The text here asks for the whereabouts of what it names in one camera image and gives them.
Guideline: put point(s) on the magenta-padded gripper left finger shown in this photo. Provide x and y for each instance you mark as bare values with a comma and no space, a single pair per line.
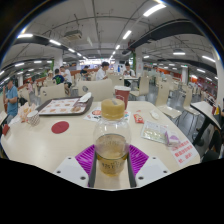
68,168

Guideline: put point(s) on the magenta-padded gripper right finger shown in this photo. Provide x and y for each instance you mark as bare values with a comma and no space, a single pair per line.
155,168

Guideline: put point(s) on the clear tea bottle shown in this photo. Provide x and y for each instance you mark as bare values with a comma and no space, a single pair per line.
112,133

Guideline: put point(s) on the flat round red coaster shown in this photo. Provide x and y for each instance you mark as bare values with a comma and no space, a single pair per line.
60,127

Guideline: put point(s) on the red sauce packet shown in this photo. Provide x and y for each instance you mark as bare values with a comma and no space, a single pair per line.
138,118

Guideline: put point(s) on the small white packet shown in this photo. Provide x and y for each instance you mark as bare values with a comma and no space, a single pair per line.
154,114

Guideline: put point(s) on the colourful printed flyer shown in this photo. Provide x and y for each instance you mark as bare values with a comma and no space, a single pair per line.
92,115

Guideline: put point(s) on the dark food tray, printed liner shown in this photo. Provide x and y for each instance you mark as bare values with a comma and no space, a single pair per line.
60,106

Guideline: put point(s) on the orange-print food wrapper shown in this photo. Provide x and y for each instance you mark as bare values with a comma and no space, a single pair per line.
26,111

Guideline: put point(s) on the group of beige chairs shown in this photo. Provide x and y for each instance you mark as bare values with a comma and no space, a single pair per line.
163,96

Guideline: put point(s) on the crumpled white napkin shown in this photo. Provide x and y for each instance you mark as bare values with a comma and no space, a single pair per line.
85,97

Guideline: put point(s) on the red flat box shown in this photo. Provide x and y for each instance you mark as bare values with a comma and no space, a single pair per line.
5,129

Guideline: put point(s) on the neighbouring beige table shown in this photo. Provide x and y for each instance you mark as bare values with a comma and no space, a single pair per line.
206,111

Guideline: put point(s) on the red paper cup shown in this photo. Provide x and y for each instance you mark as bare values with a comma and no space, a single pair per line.
122,93

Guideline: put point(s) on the ceiling air conditioner unit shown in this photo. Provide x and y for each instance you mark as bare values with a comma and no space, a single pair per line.
73,35

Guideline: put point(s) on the ceiling strip lights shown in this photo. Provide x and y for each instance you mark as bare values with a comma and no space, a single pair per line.
154,9

